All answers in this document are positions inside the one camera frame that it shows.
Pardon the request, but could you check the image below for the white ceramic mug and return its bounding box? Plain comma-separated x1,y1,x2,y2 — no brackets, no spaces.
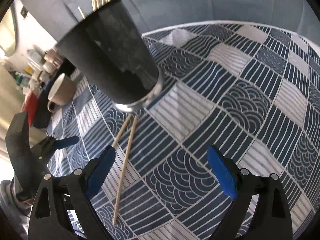
47,73,76,113

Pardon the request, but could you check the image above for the wooden chopstick near cup base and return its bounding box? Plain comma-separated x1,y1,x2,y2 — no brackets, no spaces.
112,114,132,148

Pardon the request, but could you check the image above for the blue white patterned tablecloth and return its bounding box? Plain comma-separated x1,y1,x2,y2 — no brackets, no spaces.
46,21,320,240

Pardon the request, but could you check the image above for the wooden chopstick on tablecloth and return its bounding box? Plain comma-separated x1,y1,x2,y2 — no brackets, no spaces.
113,116,138,225

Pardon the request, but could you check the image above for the black cylindrical utensil cup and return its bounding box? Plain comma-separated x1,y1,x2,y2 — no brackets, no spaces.
56,0,164,112

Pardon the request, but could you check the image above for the light blue padded sofa back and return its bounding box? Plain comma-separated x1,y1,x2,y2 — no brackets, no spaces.
21,0,319,43

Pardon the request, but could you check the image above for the red plastic container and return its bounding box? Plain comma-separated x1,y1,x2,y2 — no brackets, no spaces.
22,91,39,126

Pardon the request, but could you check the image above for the round wall mirror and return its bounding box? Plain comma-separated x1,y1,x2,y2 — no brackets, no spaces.
0,4,18,57

